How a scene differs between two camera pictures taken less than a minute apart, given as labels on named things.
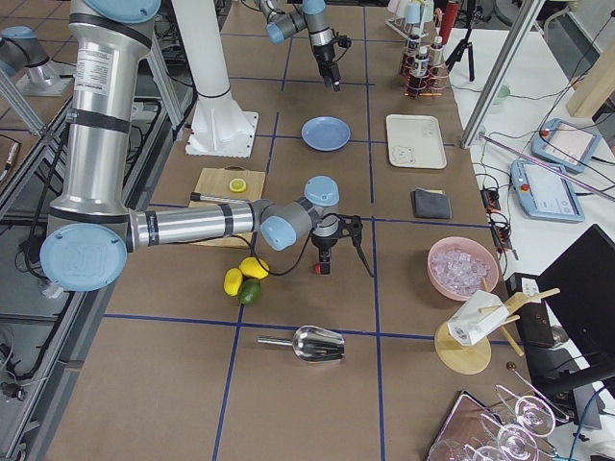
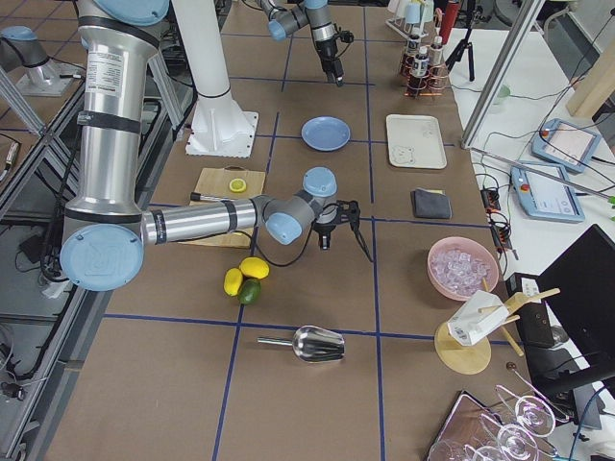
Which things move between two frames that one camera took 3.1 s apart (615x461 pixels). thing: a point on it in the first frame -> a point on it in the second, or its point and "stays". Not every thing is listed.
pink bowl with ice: (459, 267) stays
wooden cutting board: (228, 183) stays
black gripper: (352, 225) -> (350, 210)
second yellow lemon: (233, 280) stays
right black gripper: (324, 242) -> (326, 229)
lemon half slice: (237, 184) stays
